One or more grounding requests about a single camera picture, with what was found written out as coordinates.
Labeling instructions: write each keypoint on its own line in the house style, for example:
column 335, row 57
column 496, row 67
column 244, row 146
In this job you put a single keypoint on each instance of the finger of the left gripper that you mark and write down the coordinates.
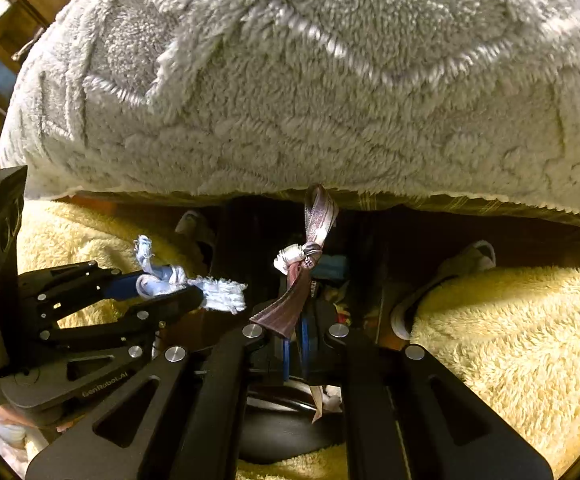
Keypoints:
column 55, row 293
column 139, row 323

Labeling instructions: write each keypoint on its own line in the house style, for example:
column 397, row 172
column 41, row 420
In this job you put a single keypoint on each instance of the grey fluffy blanket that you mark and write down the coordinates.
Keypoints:
column 461, row 105

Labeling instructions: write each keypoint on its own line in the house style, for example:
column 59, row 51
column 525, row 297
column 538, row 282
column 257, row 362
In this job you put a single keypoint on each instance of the blue white cloth scrap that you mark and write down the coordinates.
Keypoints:
column 154, row 281

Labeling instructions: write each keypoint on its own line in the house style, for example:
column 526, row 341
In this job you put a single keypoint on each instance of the yellow fluffy rug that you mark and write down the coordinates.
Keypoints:
column 511, row 334

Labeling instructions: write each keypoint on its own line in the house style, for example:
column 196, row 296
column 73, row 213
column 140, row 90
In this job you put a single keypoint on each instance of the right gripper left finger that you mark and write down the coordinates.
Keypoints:
column 179, row 416

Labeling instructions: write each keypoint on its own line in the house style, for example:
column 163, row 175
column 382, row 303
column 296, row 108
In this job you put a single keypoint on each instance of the purple ribbon bow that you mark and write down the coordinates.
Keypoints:
column 302, row 264

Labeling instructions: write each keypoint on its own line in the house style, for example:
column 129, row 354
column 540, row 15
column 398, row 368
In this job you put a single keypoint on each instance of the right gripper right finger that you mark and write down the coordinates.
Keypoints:
column 405, row 415

